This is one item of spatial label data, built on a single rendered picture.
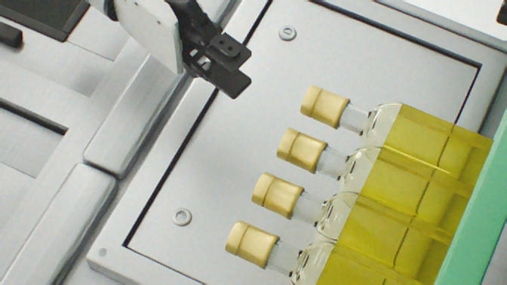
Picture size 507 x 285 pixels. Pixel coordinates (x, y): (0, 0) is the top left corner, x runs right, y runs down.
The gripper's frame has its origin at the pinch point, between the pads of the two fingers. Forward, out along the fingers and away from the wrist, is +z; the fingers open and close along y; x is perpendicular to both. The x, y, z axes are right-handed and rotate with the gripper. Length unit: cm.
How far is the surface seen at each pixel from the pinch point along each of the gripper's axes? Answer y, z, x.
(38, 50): -16.6, -27.5, -6.7
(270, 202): 1.3, 13.9, -9.8
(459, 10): -12.7, 10.9, 31.4
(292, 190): 2.0, 14.9, -7.6
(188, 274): -12.1, 9.0, -17.5
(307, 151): 1.6, 13.2, -3.1
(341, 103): 1.8, 12.4, 3.4
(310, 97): 1.6, 9.4, 1.9
